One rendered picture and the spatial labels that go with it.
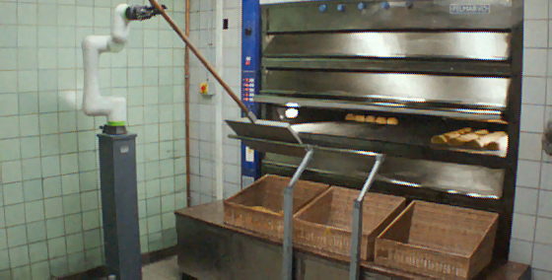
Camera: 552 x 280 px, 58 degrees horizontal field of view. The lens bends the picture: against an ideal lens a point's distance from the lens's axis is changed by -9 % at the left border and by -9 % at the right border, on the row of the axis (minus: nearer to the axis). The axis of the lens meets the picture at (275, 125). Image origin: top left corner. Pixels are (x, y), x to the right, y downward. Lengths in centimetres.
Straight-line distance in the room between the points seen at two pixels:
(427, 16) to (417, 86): 43
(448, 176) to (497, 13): 99
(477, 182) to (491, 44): 79
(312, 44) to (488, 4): 126
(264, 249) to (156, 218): 140
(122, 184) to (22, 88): 97
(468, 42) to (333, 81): 98
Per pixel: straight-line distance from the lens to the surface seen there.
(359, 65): 351
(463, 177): 324
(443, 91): 323
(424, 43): 329
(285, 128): 328
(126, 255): 378
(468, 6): 320
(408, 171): 338
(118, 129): 360
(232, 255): 370
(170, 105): 453
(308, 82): 374
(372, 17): 348
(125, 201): 367
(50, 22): 395
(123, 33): 312
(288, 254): 327
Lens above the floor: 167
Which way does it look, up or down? 7 degrees down
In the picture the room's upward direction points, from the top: straight up
